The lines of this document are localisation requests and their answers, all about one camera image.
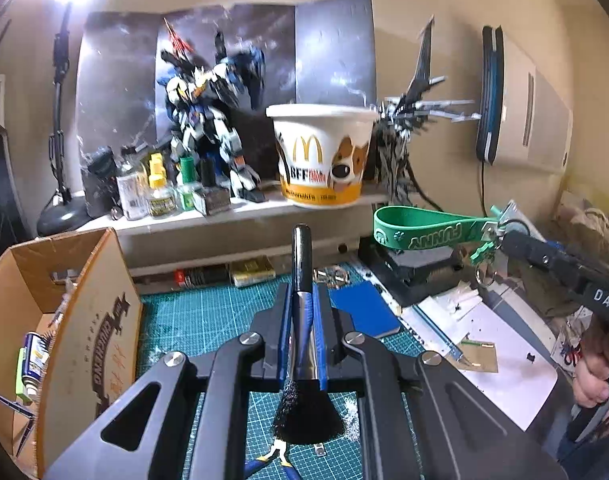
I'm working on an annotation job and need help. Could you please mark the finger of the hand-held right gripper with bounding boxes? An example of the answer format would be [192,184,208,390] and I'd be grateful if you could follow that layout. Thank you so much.
[499,229,586,292]

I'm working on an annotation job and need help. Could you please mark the white blue spray can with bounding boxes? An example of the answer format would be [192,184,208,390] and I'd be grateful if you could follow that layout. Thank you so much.
[22,332,52,396]

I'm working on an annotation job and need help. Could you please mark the white blue robot model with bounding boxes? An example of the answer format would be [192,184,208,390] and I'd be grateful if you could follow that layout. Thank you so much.
[157,17,270,203]

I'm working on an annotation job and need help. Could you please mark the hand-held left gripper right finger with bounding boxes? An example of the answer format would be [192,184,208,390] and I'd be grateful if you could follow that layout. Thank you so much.
[304,284,568,480]

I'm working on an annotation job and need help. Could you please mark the brown cardboard box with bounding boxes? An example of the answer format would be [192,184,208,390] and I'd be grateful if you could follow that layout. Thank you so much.
[0,227,144,480]

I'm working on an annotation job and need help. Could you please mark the blue-handled pliers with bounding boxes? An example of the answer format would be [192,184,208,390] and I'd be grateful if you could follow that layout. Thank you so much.
[244,437,305,480]

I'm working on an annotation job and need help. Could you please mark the small green-label bottle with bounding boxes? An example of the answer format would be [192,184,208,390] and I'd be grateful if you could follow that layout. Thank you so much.
[177,182,202,212]

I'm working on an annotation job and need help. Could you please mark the green cutting mat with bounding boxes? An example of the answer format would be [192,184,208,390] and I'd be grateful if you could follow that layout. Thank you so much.
[134,267,465,480]

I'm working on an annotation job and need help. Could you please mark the white yellow paper bucket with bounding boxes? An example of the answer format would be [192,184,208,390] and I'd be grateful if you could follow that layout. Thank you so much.
[265,102,380,209]

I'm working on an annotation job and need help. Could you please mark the green strap keychain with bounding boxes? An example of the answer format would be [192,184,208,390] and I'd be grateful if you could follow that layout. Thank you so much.
[373,200,515,286]

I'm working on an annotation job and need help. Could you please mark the black dust brush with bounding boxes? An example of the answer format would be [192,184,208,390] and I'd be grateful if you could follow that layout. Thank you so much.
[272,225,358,446]

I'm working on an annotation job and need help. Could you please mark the black red can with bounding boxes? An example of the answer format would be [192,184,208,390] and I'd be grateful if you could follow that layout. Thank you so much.
[174,266,230,288]

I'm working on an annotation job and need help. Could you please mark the person's right hand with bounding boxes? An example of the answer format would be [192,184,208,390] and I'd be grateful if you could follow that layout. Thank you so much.
[573,317,609,408]

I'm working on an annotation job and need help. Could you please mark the small black box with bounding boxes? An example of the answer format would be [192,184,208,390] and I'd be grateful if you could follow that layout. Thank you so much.
[194,187,232,217]

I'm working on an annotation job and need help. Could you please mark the black desk lamp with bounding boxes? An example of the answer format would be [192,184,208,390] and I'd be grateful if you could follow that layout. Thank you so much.
[14,0,125,238]

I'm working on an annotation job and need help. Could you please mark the black display stand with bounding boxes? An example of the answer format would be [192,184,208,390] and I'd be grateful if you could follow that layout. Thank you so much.
[359,237,478,308]

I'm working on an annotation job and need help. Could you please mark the grey winged robot model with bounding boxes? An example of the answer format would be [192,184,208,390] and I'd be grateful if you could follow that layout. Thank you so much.
[372,15,483,211]

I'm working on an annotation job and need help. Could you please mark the olive sponge pack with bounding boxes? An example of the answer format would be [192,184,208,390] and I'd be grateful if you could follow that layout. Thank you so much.
[229,256,276,288]

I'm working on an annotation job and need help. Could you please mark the white board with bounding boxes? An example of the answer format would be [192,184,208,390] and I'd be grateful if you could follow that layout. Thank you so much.
[399,280,559,431]

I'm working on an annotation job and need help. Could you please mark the brown cardboard piece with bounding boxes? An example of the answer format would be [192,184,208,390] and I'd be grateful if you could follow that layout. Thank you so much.
[455,340,500,373]

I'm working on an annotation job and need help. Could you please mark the dark stormy backdrop poster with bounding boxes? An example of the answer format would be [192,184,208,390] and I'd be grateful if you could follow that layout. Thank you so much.
[79,0,376,211]

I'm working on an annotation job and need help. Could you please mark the blue notebook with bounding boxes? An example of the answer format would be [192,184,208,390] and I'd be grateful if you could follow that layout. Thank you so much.
[329,281,401,339]

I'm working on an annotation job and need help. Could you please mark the black block figure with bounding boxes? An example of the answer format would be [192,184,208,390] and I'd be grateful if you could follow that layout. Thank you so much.
[82,146,120,218]

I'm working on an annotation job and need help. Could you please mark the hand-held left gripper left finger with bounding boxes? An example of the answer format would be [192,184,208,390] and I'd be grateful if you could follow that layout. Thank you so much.
[44,282,292,480]

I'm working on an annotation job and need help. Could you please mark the tall green-capped bottle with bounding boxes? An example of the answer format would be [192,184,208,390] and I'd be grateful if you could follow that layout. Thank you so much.
[178,156,198,186]

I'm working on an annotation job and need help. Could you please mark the green marker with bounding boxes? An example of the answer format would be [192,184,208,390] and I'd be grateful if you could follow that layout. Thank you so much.
[13,345,28,396]

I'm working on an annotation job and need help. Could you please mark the metal ship wheel ornament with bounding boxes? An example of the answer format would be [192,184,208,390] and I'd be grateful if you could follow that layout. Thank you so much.
[313,266,351,288]

